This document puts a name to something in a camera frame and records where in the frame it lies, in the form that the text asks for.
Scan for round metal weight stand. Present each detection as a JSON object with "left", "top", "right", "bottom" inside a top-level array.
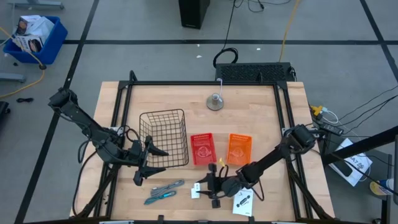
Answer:
[{"left": 206, "top": 92, "right": 224, "bottom": 111}]

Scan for grey metal table foot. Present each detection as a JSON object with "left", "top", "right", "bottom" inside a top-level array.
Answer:
[
  {"left": 7, "top": 0, "right": 65, "bottom": 10},
  {"left": 0, "top": 73, "right": 26, "bottom": 83}
]

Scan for teal braided cable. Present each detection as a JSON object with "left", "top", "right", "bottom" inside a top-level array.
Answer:
[{"left": 144, "top": 190, "right": 177, "bottom": 205}]

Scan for blue plastic bin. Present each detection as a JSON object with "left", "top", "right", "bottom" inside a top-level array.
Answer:
[{"left": 2, "top": 16, "right": 68, "bottom": 65}]

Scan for black tower box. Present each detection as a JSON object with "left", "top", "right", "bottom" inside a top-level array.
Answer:
[{"left": 178, "top": 0, "right": 211, "bottom": 30}]

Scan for black metal table frame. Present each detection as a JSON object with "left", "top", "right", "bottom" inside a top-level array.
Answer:
[{"left": 70, "top": 70, "right": 336, "bottom": 224}]

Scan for black power strip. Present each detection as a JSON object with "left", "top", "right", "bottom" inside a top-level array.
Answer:
[{"left": 312, "top": 119, "right": 345, "bottom": 136}]

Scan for yellow extension cord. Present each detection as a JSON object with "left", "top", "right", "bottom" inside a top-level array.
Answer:
[{"left": 0, "top": 26, "right": 46, "bottom": 100}]

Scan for orange plastic basket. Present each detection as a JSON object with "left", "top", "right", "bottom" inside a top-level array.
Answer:
[{"left": 226, "top": 133, "right": 253, "bottom": 167}]

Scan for red plastic basket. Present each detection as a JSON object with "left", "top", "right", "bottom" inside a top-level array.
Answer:
[{"left": 190, "top": 133, "right": 218, "bottom": 166}]

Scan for white printed paper box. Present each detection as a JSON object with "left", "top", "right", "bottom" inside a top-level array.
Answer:
[{"left": 328, "top": 138, "right": 373, "bottom": 187}]

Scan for teal and grey tools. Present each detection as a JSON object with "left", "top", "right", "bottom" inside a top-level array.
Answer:
[{"left": 150, "top": 179, "right": 185, "bottom": 197}]

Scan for black wire basket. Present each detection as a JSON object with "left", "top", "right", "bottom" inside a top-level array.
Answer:
[{"left": 139, "top": 108, "right": 190, "bottom": 169}]

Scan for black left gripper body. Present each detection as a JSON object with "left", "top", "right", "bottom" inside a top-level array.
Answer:
[{"left": 130, "top": 135, "right": 153, "bottom": 187}]

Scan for white product box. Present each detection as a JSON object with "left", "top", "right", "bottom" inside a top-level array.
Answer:
[{"left": 232, "top": 187, "right": 254, "bottom": 218}]

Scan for black perforated computer case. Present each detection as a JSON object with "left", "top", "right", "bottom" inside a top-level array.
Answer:
[{"left": 215, "top": 62, "right": 296, "bottom": 83}]

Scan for black diagonal metal beam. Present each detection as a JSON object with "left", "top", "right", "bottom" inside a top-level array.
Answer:
[{"left": 322, "top": 126, "right": 398, "bottom": 166}]

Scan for yellow and blue bottle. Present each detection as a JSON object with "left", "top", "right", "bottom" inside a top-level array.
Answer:
[{"left": 369, "top": 179, "right": 396, "bottom": 197}]

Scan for yellow hanging cable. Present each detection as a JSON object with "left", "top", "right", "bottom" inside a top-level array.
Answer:
[{"left": 279, "top": 0, "right": 302, "bottom": 62}]

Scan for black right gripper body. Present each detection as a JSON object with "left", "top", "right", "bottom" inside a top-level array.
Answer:
[{"left": 207, "top": 163, "right": 223, "bottom": 209}]

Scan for white printed carton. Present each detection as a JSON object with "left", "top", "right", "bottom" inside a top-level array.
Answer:
[
  {"left": 14, "top": 34, "right": 44, "bottom": 53},
  {"left": 15, "top": 14, "right": 41, "bottom": 35}
]

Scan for dark grey side table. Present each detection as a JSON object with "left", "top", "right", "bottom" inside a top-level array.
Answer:
[{"left": 323, "top": 146, "right": 392, "bottom": 224}]

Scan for black hanging cable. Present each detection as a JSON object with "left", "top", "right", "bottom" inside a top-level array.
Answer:
[{"left": 213, "top": 0, "right": 239, "bottom": 68}]

